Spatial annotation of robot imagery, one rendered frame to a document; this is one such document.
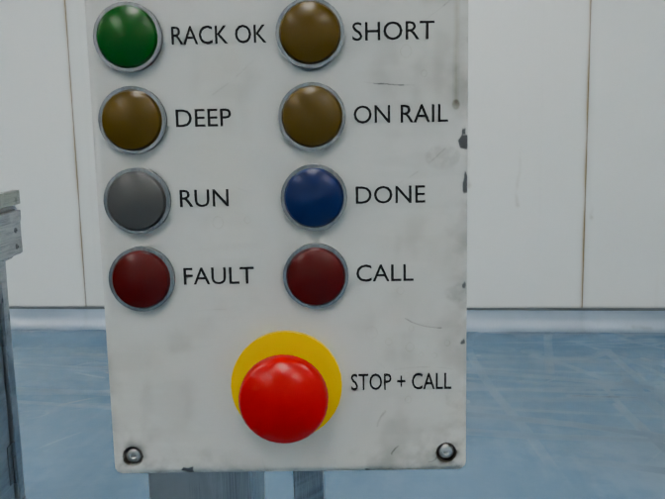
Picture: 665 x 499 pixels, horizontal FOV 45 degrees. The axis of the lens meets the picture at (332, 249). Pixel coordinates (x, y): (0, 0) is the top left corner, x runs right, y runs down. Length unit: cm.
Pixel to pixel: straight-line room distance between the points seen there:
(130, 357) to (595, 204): 352
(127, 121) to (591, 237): 355
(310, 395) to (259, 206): 9
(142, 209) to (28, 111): 378
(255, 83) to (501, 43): 341
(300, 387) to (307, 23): 16
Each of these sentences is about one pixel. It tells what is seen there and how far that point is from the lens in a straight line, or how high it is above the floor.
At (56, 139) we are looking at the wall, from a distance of 410.
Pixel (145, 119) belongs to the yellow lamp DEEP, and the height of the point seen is 98.
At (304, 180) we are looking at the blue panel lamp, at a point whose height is 95.
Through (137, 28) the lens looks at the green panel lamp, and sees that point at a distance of 37.
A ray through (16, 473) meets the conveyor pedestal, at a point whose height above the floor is 17.
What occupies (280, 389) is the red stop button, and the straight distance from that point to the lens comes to 36.
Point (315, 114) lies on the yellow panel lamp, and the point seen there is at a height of 98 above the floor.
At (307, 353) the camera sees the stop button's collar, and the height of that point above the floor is 87.
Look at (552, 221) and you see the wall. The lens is 382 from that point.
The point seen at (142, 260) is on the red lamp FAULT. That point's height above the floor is 91.
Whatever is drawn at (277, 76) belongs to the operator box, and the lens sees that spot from 37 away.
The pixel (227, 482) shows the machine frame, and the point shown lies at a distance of 48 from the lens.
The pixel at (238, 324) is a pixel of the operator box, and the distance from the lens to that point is 38.
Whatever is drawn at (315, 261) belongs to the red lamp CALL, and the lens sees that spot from 37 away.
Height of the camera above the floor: 97
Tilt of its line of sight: 9 degrees down
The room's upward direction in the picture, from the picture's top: 1 degrees counter-clockwise
